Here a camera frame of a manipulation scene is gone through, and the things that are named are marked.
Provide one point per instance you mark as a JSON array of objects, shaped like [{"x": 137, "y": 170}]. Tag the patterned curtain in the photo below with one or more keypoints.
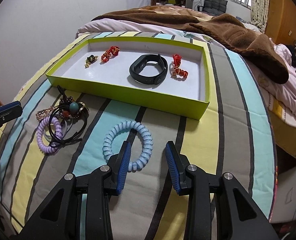
[{"x": 259, "y": 13}]

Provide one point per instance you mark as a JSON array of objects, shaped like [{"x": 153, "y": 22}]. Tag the black office chair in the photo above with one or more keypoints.
[{"x": 213, "y": 7}]

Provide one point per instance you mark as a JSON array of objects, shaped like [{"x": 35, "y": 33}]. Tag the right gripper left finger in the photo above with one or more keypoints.
[{"x": 59, "y": 215}]

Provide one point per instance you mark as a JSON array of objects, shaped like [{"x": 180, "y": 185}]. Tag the black fitness band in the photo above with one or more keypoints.
[{"x": 148, "y": 70}]

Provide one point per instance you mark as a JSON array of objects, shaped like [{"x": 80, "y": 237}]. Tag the green shallow box tray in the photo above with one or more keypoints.
[{"x": 188, "y": 97}]

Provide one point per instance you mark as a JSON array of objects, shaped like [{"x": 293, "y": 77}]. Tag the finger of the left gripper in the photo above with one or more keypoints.
[
  {"x": 9, "y": 115},
  {"x": 13, "y": 107}
]

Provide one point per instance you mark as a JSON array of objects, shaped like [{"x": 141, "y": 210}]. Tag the black gold small charm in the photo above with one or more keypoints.
[{"x": 90, "y": 60}]

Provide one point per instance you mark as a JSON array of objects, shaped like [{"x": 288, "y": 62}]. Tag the black hair tie teal bead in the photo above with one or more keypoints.
[{"x": 76, "y": 111}]

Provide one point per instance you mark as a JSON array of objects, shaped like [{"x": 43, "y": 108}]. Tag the brown fleece blanket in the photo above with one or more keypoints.
[{"x": 213, "y": 27}]

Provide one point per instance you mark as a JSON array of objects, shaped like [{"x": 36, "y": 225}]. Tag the striped bed sheet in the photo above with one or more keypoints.
[{"x": 233, "y": 135}]

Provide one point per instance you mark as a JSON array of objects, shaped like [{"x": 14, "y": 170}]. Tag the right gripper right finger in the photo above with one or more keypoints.
[{"x": 237, "y": 214}]

